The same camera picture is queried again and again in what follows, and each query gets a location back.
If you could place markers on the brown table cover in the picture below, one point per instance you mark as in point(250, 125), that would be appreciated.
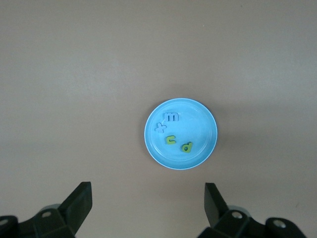
point(74, 74)

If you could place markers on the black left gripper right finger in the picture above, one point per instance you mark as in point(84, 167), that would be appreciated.
point(215, 213)

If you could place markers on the blue lowercase letter x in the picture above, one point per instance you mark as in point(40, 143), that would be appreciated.
point(160, 128)

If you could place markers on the blue lowercase letter m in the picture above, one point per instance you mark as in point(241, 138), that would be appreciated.
point(171, 117)

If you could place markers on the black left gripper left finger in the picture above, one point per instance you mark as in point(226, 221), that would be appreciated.
point(74, 210)

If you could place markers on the green lowercase letter p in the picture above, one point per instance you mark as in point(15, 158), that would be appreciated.
point(187, 146)

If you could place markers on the blue plate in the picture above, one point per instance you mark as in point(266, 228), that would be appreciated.
point(195, 131)

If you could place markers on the green lowercase letter n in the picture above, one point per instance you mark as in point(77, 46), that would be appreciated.
point(171, 140)

